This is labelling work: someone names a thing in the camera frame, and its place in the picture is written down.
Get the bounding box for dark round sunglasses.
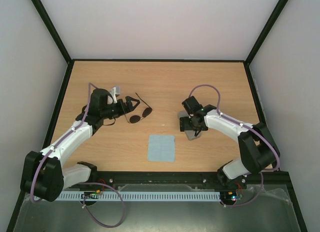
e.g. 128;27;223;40
125;92;153;124

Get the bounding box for grey metal panel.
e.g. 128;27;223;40
14;185;300;231

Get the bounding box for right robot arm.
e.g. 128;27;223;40
178;96;280;188

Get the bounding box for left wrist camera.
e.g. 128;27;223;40
107;86;121;104

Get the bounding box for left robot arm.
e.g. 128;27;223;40
20;86;140;202

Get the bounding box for purple cable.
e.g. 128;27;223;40
187;84;281;208
29;82;127;227

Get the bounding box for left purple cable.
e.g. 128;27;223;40
29;82;127;227

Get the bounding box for blue cleaning cloth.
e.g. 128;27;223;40
147;135;176;162

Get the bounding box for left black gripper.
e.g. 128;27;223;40
101;96;141;119

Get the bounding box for blue slotted cable duct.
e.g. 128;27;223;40
56;191;221;202

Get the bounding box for grey glasses case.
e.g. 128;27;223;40
177;111;202;141

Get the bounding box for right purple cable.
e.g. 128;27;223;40
187;84;281;208

